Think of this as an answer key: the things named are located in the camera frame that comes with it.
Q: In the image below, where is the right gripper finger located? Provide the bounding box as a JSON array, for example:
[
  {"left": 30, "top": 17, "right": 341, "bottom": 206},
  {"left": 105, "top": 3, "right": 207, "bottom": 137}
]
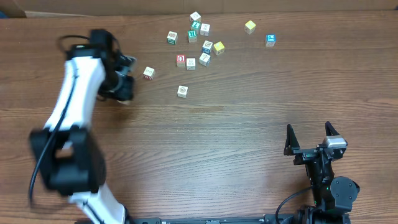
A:
[
  {"left": 284, "top": 124, "right": 300, "bottom": 156},
  {"left": 325, "top": 121, "right": 339, "bottom": 136}
]

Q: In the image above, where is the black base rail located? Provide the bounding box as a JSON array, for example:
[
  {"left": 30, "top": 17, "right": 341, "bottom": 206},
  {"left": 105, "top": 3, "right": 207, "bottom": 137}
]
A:
[{"left": 124, "top": 213, "right": 352, "bottom": 224}]

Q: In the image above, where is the blue number five block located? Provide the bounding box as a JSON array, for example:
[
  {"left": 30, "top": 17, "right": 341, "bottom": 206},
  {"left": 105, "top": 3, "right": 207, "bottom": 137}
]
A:
[{"left": 118, "top": 100, "right": 131, "bottom": 105}]

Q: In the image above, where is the white patterned wooden block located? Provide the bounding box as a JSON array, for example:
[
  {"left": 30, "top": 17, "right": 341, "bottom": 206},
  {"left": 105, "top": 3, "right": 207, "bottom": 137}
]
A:
[{"left": 200, "top": 23, "right": 210, "bottom": 36}]

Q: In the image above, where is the teal letter L block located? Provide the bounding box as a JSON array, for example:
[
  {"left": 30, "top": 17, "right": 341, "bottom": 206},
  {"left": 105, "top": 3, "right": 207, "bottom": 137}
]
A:
[{"left": 190, "top": 21, "right": 201, "bottom": 32}]

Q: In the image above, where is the cardboard strip at back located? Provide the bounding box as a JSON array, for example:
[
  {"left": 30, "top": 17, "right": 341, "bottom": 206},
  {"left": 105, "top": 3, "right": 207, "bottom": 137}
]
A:
[{"left": 1, "top": 0, "right": 397, "bottom": 17}]

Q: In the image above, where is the far yellow wooden block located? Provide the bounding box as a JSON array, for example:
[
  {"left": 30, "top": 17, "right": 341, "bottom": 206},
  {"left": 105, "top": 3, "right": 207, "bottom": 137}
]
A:
[{"left": 244, "top": 20, "right": 256, "bottom": 35}]

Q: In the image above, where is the yellow block near cluster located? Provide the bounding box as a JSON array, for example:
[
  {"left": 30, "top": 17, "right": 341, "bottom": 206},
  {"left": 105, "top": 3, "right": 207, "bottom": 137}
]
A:
[{"left": 213, "top": 41, "right": 225, "bottom": 55}]

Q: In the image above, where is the white zigzag picture block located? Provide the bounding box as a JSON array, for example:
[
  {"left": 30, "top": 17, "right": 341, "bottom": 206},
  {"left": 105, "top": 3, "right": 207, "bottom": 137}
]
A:
[{"left": 186, "top": 58, "right": 196, "bottom": 70}]

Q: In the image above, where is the teal letter R block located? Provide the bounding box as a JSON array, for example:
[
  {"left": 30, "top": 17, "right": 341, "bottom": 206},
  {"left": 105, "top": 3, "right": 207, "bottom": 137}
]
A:
[{"left": 187, "top": 30, "right": 197, "bottom": 43}]

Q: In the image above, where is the lone white picture block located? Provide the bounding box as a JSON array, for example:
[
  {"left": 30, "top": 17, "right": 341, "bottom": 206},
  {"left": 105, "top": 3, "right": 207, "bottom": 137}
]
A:
[{"left": 177, "top": 85, "right": 188, "bottom": 98}]

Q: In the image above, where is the white red edged block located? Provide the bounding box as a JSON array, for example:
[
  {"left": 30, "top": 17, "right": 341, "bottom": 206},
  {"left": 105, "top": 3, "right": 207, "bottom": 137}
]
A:
[{"left": 143, "top": 67, "right": 155, "bottom": 80}]

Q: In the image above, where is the red letter U block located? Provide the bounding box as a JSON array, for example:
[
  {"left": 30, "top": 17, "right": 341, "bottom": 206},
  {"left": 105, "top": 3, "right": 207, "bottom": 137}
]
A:
[{"left": 176, "top": 54, "right": 187, "bottom": 67}]

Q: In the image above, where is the top white wooden block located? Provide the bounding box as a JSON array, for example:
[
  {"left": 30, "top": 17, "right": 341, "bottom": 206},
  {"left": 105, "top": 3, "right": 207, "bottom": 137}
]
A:
[{"left": 190, "top": 11, "right": 201, "bottom": 22}]

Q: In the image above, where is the blue edged picture block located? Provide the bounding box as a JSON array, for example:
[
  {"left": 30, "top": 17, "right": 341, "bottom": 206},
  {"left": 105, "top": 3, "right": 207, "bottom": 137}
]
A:
[{"left": 202, "top": 40, "right": 213, "bottom": 55}]

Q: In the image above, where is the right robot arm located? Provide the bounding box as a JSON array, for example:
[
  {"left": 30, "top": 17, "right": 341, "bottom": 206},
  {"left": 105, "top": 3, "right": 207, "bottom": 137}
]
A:
[{"left": 275, "top": 121, "right": 360, "bottom": 224}]

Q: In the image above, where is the white blue edged block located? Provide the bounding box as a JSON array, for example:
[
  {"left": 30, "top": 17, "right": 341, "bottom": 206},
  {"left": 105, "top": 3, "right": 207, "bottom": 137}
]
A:
[{"left": 199, "top": 52, "right": 211, "bottom": 67}]

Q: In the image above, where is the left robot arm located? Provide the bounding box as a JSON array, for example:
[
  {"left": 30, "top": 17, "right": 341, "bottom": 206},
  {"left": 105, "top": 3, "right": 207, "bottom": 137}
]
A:
[{"left": 28, "top": 29, "right": 136, "bottom": 224}]

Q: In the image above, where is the blue letter P block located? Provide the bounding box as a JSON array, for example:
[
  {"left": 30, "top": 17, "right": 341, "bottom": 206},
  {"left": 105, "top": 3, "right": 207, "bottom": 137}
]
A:
[{"left": 265, "top": 34, "right": 276, "bottom": 47}]

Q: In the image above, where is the green letter B block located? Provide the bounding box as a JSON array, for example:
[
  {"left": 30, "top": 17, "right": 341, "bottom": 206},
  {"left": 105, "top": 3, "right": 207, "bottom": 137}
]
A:
[{"left": 167, "top": 31, "right": 178, "bottom": 45}]

